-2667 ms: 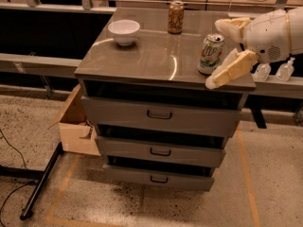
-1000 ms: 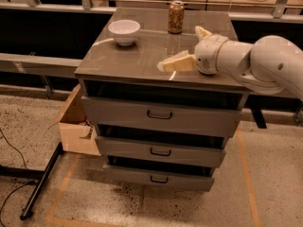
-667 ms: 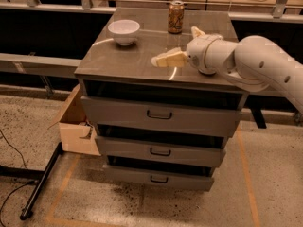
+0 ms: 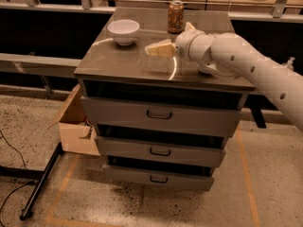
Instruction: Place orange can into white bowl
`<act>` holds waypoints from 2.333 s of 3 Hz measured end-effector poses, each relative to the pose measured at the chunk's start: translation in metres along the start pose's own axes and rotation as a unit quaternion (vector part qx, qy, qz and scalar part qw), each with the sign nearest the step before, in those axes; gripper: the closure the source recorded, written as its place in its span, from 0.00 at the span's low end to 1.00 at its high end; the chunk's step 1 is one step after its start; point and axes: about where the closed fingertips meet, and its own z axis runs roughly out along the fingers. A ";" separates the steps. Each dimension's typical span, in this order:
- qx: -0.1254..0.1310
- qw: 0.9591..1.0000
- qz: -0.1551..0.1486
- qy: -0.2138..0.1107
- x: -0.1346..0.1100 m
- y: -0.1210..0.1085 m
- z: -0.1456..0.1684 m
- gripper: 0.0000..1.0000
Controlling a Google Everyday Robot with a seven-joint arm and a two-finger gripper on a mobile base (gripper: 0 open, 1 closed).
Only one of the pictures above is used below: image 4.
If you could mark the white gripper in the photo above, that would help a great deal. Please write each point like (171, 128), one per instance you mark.
(186, 44)

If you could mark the orange soda can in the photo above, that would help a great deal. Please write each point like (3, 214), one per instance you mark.
(175, 16)

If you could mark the green white 7up can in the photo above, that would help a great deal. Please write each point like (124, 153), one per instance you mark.
(209, 69)

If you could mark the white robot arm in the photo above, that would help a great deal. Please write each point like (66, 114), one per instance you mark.
(227, 56)

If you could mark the white bowl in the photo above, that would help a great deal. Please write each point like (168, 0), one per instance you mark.
(123, 31)

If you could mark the grey drawer cabinet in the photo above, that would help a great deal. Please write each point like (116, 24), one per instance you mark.
(126, 72)

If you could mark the top grey drawer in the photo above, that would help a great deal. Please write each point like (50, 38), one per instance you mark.
(160, 117)

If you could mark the grey drawer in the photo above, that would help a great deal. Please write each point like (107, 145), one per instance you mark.
(158, 178)
(158, 152)
(160, 117)

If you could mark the clear sanitizer bottle right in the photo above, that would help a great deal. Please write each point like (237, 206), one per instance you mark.
(289, 63)

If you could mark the middle grey drawer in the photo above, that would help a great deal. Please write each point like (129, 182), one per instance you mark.
(158, 152)

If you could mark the cardboard box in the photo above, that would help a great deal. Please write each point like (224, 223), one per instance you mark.
(76, 133)

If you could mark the bottom grey drawer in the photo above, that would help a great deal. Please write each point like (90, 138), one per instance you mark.
(158, 178)

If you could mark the black metal floor bar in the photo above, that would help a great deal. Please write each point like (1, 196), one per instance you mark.
(27, 210)

